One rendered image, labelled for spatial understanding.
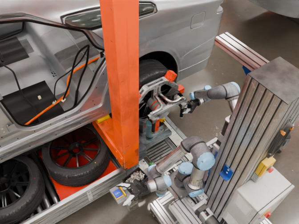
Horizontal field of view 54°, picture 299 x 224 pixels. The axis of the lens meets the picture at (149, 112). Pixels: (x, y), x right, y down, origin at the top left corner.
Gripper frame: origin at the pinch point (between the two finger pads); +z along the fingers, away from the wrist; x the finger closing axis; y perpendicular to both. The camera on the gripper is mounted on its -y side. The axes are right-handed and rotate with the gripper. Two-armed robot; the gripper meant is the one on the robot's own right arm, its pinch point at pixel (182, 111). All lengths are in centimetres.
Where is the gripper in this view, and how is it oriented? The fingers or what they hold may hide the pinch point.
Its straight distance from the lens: 287.8
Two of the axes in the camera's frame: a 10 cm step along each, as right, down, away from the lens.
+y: 0.3, -6.5, -7.6
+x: 5.6, 6.4, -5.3
